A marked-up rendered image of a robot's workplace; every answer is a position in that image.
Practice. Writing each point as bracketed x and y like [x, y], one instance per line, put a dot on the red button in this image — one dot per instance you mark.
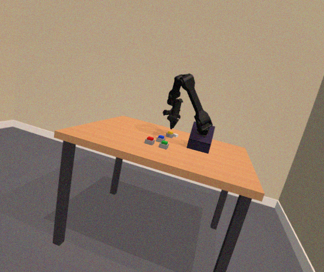
[149, 140]

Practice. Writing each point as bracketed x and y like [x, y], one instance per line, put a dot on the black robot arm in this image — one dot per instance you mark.
[203, 120]

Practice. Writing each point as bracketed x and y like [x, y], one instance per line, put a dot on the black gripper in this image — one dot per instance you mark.
[174, 117]

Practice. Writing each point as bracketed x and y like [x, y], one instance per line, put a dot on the yellow button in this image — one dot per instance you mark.
[169, 134]

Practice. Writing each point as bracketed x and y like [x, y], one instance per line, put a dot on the green button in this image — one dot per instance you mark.
[164, 145]

